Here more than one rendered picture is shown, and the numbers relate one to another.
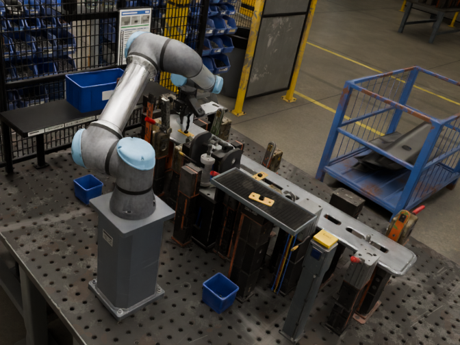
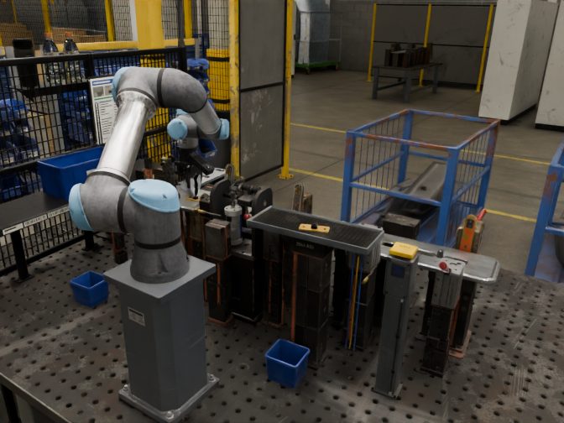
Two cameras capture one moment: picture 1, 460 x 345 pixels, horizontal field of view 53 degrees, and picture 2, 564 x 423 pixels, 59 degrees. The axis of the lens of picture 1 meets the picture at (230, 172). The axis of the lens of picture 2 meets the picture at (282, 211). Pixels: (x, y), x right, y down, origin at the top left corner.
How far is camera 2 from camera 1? 0.33 m
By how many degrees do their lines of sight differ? 11
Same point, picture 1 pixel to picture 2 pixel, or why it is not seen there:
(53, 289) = (72, 411)
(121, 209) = (148, 271)
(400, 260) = (484, 268)
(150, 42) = (141, 75)
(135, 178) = (160, 225)
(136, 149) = (154, 189)
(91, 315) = not seen: outside the picture
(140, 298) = (191, 392)
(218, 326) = (297, 403)
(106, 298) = (147, 404)
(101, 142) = (107, 191)
